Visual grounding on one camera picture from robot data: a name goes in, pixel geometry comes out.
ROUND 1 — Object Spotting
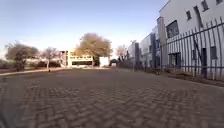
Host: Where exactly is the small bare tree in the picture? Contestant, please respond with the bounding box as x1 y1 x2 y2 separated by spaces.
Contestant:
115 44 128 62

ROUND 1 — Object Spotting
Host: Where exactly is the large brown-leaved tree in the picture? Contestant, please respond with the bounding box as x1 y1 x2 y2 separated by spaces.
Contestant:
74 32 114 67

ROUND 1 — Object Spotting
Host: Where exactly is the yellow and white building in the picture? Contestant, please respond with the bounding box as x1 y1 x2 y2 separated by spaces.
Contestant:
59 49 111 69

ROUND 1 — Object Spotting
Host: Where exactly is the brown brick paving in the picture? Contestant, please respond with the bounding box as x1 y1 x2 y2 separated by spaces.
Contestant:
0 66 224 128

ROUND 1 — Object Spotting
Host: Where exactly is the thin pale-trunked tree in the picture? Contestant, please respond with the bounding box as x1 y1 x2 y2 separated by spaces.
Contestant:
40 46 60 73

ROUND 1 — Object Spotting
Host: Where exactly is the dirt strip beside fence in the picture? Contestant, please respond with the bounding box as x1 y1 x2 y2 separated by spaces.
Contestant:
133 67 224 88

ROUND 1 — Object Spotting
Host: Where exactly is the long grey white building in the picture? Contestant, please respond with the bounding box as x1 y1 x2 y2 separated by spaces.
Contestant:
127 0 224 80

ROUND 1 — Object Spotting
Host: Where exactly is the grey metal palisade fence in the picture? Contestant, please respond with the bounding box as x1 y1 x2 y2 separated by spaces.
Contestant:
117 18 224 81

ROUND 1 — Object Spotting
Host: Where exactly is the pale kerb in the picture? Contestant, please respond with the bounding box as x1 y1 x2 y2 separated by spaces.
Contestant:
0 67 69 77

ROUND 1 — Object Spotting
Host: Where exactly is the dark round tree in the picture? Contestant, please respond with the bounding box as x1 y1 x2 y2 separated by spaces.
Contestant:
4 43 40 71

